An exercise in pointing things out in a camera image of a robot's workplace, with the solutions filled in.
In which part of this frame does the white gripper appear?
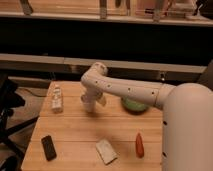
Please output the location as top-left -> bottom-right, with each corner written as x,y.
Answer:
81,88 -> 106,106

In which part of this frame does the white ceramic cup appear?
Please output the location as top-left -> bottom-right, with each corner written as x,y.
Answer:
83,101 -> 96,113

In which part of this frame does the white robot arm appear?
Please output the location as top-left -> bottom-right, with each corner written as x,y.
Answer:
81,62 -> 213,171

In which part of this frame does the small white bottle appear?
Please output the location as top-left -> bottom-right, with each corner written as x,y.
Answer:
51,85 -> 63,113

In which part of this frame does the green bowl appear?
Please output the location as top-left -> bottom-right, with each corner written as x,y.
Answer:
121,98 -> 148,113

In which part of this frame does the white sponge block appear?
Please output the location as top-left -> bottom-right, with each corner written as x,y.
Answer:
96,139 -> 117,165

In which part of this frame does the black phone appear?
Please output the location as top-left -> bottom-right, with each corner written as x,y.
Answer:
41,135 -> 57,161

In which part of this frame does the orange carrot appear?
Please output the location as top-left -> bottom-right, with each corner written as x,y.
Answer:
135,133 -> 144,158

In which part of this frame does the black office chair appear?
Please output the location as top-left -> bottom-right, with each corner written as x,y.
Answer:
0,74 -> 37,171

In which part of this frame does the wooden shelf with legs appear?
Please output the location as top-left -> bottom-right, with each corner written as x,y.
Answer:
0,0 -> 213,27

